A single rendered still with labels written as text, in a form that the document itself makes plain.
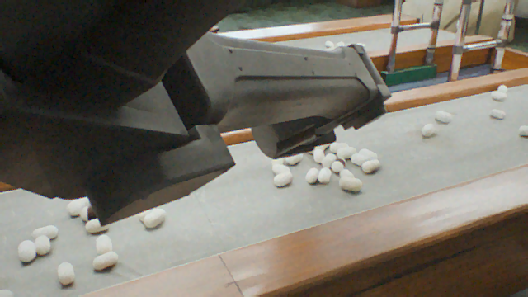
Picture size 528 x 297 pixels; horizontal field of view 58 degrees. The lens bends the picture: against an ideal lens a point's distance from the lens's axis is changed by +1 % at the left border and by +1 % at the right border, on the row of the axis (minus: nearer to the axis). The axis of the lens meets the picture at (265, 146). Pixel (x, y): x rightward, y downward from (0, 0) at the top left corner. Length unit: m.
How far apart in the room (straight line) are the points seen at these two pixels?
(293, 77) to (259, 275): 0.32
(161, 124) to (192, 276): 0.43
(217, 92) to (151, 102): 0.05
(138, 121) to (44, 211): 0.66
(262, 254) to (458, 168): 0.44
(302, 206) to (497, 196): 0.29
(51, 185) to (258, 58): 0.16
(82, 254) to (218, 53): 0.49
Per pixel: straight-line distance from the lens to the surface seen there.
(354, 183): 0.79
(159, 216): 0.72
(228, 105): 0.24
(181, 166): 0.20
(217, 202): 0.76
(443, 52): 1.65
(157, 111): 0.19
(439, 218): 0.72
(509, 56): 1.78
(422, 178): 0.87
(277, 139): 0.54
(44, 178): 0.17
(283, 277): 0.59
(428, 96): 1.18
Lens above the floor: 1.16
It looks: 27 degrees down
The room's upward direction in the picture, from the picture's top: straight up
